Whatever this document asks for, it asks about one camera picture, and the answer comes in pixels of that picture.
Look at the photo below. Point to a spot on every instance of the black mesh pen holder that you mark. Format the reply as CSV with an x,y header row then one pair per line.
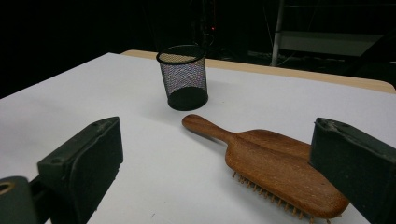
x,y
186,99

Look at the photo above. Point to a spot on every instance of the brown wooden hairbrush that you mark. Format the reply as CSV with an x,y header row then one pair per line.
x,y
274,165

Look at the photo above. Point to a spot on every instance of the white table sheet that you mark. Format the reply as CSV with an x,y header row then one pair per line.
x,y
140,102

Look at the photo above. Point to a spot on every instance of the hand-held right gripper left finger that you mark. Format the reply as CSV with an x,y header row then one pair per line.
x,y
84,161

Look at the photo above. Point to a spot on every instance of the white metal desk frame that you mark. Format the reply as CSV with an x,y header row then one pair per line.
x,y
327,43

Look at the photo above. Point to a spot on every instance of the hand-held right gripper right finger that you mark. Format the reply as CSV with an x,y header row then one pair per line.
x,y
355,161

